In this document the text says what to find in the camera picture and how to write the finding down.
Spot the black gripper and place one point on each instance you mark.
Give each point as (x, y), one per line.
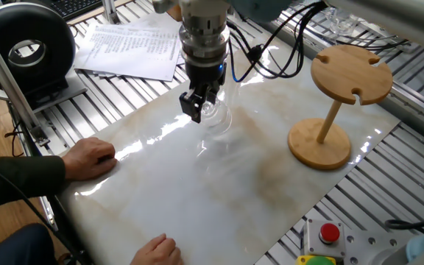
(204, 75)

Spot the clear stemmed glass cup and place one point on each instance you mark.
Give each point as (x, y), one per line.
(219, 117)

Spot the left forearm dark sleeve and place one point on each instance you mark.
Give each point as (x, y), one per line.
(13, 182)

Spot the person left hand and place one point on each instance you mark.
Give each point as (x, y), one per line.
(88, 158)

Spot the person right hand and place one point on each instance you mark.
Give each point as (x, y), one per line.
(158, 252)

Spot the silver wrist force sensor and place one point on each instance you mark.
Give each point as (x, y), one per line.
(204, 40)

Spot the large printed paper sheet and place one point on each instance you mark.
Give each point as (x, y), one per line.
(131, 51)

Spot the white paper sheet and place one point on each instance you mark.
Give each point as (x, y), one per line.
(153, 22)

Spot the marble pattern slab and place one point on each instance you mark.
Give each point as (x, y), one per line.
(197, 202)

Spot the silver metal stand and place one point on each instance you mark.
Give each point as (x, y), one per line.
(109, 11)

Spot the round wooden glass rack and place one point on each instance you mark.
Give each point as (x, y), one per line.
(348, 73)

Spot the black keyboard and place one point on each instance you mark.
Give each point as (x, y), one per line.
(76, 7)

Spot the clear glass jug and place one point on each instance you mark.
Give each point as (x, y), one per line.
(341, 24)

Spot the grey box red button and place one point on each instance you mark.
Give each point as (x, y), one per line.
(324, 239)

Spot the yellow box green button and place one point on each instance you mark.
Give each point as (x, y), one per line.
(315, 260)

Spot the silver base mounting plate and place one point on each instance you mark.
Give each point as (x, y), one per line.
(359, 250)

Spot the blue jeans leg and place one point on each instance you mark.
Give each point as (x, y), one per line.
(13, 246)

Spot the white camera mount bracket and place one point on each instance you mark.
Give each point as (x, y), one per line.
(201, 7)

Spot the aluminium frame post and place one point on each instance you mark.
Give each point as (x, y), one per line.
(2, 70)

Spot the aluminium frame rail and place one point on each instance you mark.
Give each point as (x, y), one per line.
(410, 106)

